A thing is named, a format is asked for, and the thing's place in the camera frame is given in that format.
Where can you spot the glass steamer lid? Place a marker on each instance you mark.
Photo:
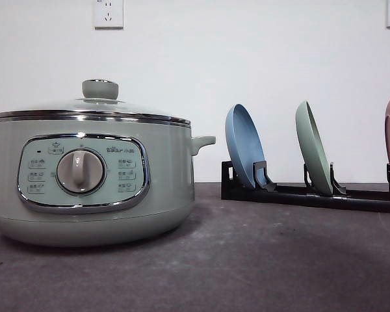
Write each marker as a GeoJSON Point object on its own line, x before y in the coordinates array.
{"type": "Point", "coordinates": [100, 102]}

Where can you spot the green plate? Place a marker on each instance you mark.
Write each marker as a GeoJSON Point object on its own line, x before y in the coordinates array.
{"type": "Point", "coordinates": [313, 150]}

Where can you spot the blue plate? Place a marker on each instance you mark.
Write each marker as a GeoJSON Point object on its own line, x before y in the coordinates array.
{"type": "Point", "coordinates": [244, 142]}

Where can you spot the green electric steamer pot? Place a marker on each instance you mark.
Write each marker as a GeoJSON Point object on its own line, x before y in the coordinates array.
{"type": "Point", "coordinates": [86, 185]}

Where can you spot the black dish rack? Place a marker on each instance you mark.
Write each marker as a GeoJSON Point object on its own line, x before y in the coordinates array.
{"type": "Point", "coordinates": [265, 190]}

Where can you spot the white wall socket left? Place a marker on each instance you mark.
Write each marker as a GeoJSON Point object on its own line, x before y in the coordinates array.
{"type": "Point", "coordinates": [108, 15]}

